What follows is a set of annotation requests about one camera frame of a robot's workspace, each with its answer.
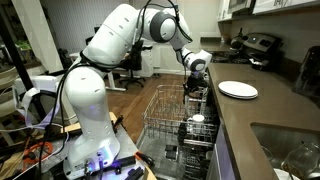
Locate black clamp orange handle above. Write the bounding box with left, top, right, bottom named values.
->
left=134, top=151, right=156, bottom=169

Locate white fabric strap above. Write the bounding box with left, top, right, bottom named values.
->
left=12, top=75, right=63, bottom=131

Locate wooden standing desk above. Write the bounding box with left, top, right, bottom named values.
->
left=103, top=68, right=128, bottom=92

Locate large white plate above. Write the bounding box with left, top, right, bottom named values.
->
left=218, top=80, right=259, bottom=100

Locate lower dishwasher rack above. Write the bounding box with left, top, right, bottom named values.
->
left=178, top=143, right=218, bottom=180

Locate dark microwave oven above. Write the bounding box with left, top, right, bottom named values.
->
left=227, top=0, right=256, bottom=16

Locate gray lower door cabinet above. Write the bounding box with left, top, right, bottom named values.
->
left=205, top=123, right=238, bottom=180

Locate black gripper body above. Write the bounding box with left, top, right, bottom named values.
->
left=183, top=75, right=210, bottom=93

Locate robot mounting table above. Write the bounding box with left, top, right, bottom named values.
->
left=0, top=111, right=158, bottom=180

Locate white mug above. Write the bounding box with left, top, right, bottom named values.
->
left=191, top=113, right=206, bottom=126

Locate glass pitcher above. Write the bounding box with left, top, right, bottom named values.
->
left=281, top=141, right=320, bottom=180

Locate black desk monitor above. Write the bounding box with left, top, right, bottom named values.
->
left=84, top=25, right=102, bottom=47

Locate black stove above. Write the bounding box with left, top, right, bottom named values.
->
left=208, top=32, right=284, bottom=72

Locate steel kitchen sink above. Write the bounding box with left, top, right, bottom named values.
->
left=250, top=121, right=320, bottom=180

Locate black office chair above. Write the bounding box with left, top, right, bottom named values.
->
left=116, top=39, right=148, bottom=90

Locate white upper cabinet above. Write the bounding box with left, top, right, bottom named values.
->
left=217, top=0, right=320, bottom=23

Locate black countertop appliance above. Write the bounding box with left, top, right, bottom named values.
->
left=292, top=45, right=320, bottom=102

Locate white drawer unit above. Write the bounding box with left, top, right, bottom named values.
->
left=141, top=43, right=156, bottom=78

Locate black frame pole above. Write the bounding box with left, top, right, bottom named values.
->
left=0, top=16, right=48, bottom=125

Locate white wire dishwasher rack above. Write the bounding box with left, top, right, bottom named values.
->
left=135, top=131, right=221, bottom=180

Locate orange cable coil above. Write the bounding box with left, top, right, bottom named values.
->
left=21, top=141, right=55, bottom=165

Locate black kettle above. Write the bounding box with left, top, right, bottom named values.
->
left=230, top=27, right=248, bottom=52

